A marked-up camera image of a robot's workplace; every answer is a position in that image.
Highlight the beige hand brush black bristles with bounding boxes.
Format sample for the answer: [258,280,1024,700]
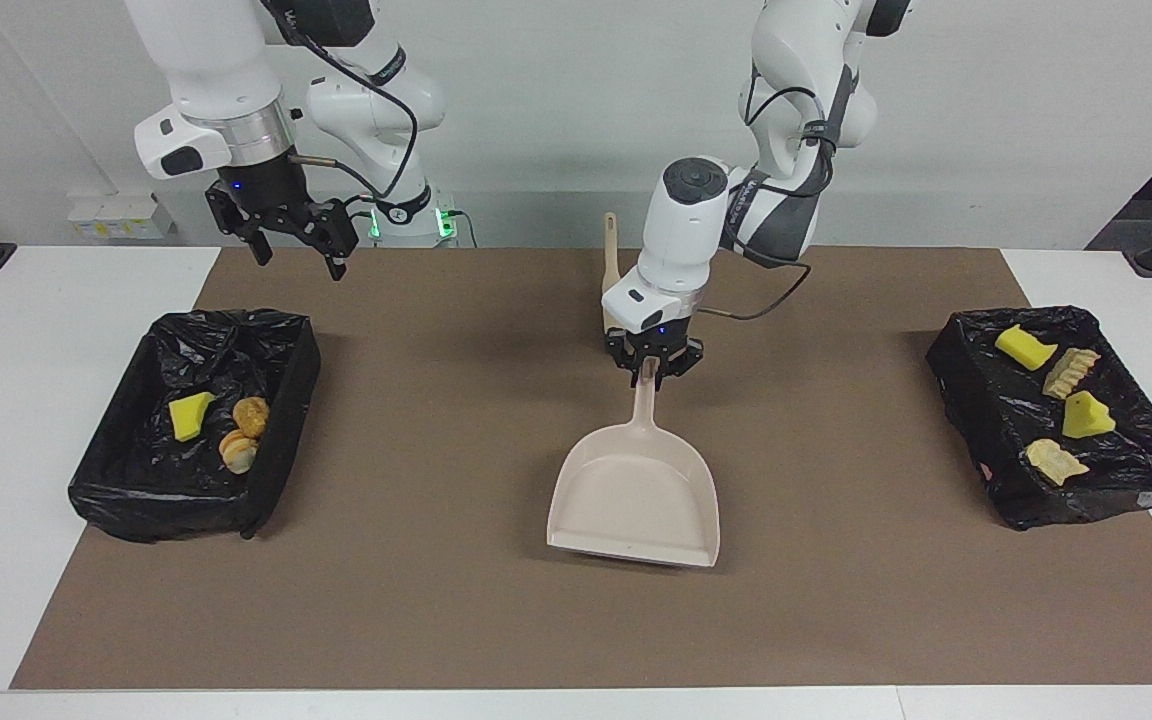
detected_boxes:
[602,212,624,336]

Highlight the beige plastic dustpan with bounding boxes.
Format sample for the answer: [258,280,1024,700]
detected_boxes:
[547,358,722,569]

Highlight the brown bread-like foam chunk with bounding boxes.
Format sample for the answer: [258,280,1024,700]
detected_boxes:
[232,396,271,439]

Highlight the yellow sponge wedge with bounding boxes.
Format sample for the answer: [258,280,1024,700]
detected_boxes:
[168,391,217,442]

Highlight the cream and orange foam chunk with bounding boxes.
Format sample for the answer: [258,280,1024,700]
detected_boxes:
[218,430,260,475]

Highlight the notched yellow sponge piece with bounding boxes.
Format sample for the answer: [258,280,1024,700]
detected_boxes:
[994,325,1059,372]

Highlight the yellow sponge piece black dot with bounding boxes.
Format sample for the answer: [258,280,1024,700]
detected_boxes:
[1063,391,1117,440]

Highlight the black bag-lined bin pink spot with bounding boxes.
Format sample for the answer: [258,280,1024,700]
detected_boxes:
[926,305,1152,531]

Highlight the brown table mat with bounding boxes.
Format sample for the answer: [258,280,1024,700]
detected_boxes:
[9,246,1152,691]

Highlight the black base cable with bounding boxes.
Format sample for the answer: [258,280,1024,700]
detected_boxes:
[346,195,379,248]

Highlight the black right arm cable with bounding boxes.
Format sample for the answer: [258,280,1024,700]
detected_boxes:
[281,25,421,201]

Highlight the white wall socket box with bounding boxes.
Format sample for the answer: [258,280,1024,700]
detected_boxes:
[66,192,177,241]

